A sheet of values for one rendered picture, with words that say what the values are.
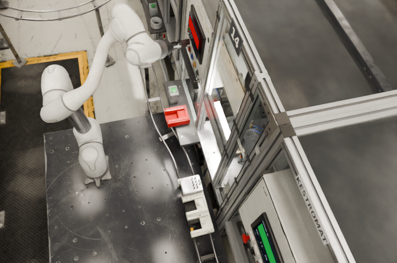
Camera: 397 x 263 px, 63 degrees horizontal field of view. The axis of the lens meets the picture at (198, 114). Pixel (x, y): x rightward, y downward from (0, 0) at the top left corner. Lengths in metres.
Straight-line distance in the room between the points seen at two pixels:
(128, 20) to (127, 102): 2.06
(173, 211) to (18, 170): 1.61
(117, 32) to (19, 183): 2.10
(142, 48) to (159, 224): 1.26
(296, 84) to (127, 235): 1.51
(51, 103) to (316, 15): 1.28
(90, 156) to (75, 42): 2.13
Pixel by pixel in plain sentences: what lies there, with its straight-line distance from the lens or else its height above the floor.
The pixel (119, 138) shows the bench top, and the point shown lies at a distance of 2.50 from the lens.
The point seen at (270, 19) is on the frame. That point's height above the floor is 2.01.
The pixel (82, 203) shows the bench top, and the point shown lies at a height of 0.68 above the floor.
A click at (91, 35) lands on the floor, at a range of 4.11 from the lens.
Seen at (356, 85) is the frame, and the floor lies 2.01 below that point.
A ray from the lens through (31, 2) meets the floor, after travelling 4.70.
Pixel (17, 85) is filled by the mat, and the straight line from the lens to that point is 3.85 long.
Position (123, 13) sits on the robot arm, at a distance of 1.50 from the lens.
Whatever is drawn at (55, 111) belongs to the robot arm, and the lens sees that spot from 1.72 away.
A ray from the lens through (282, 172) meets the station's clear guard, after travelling 1.16.
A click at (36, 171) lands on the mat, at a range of 3.29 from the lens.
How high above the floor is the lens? 2.90
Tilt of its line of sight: 59 degrees down
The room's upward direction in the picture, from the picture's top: 10 degrees clockwise
